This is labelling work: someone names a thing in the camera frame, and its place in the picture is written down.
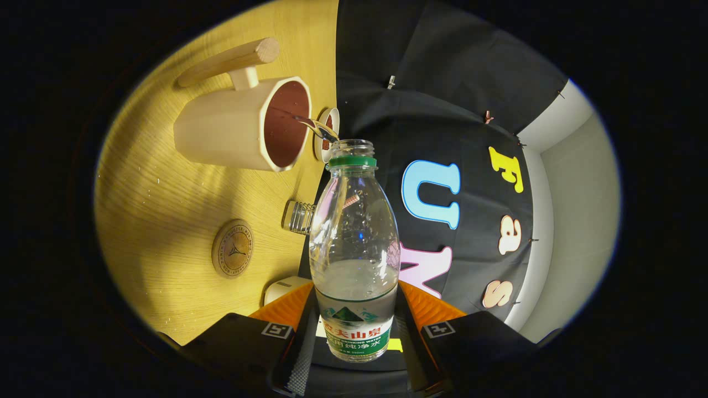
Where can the copper clip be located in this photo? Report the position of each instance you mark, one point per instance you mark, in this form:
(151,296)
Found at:
(488,116)

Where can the clear plastic bottle green label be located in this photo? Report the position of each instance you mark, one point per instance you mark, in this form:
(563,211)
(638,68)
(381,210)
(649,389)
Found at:
(354,249)

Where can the small white plate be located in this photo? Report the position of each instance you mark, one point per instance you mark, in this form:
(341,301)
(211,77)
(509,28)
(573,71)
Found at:
(334,118)

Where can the brown food pieces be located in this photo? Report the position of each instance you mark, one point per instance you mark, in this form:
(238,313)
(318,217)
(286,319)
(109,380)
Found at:
(326,146)

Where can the white toaster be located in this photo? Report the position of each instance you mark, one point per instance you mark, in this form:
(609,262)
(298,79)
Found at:
(282,288)

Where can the round wooden coaster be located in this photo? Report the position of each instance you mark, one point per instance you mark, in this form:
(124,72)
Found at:
(232,249)

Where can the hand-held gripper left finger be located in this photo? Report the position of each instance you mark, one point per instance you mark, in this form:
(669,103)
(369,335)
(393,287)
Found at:
(298,359)

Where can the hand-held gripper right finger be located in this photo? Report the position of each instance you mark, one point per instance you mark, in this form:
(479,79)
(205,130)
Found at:
(415,348)

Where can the wooden table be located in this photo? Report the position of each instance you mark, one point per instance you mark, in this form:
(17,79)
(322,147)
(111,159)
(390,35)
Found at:
(155,210)

